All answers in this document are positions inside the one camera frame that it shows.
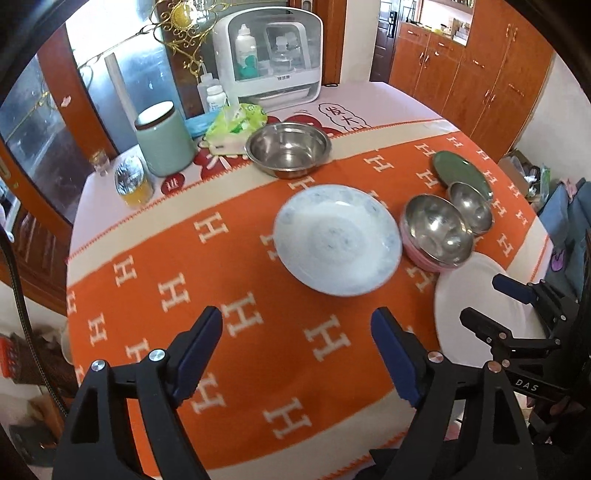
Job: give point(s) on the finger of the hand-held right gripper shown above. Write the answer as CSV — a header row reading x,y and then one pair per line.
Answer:
x,y
510,285
480,323

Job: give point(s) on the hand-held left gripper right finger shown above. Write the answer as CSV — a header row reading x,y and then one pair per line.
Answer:
x,y
392,357

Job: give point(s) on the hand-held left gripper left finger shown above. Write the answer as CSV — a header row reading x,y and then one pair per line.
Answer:
x,y
203,353

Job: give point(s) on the plain white plate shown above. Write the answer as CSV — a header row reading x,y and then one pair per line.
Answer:
x,y
475,318

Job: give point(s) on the small steel bowl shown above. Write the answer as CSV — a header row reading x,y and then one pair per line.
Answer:
x,y
471,207

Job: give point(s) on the green plate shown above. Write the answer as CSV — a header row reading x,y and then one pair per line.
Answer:
x,y
461,170

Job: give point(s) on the white patterned deep plate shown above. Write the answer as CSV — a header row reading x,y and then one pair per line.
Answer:
x,y
337,240

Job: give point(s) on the large steel bowl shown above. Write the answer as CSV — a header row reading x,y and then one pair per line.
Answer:
x,y
288,150

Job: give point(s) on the orange patterned blanket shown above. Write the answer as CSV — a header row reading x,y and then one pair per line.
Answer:
x,y
277,300

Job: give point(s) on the cardboard box with clutter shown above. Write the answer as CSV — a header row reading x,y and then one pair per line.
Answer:
x,y
524,173

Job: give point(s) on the jar with yellow contents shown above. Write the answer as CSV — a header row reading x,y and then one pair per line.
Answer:
x,y
133,182

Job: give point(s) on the red box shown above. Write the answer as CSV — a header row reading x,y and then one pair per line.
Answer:
x,y
7,357

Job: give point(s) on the orange wooden cabinet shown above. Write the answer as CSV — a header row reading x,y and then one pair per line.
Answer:
x,y
485,83

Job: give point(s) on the mint green canister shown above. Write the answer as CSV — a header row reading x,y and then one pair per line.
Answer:
x,y
164,141

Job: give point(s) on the small glass jar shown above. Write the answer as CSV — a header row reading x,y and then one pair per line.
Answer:
x,y
100,162

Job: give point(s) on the white red printed tablecloth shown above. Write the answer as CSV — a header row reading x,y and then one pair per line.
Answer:
x,y
392,101

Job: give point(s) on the blue face mask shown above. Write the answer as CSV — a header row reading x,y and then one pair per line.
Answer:
x,y
199,125

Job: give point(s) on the green tissue pack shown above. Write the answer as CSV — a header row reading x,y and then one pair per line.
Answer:
x,y
235,124

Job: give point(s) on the wooden glass display cabinet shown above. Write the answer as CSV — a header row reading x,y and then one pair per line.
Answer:
x,y
46,124

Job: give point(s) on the dark door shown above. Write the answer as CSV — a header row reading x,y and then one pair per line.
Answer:
x,y
385,32

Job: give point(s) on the white bottle sterilizer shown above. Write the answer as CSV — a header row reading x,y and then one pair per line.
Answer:
x,y
304,76

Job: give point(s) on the white bottle teal label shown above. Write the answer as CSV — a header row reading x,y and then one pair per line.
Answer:
x,y
245,53

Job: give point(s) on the clear baby bottle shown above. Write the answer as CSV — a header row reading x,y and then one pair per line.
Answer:
x,y
286,51

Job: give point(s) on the gold metal ornament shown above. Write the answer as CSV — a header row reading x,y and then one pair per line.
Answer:
x,y
182,16

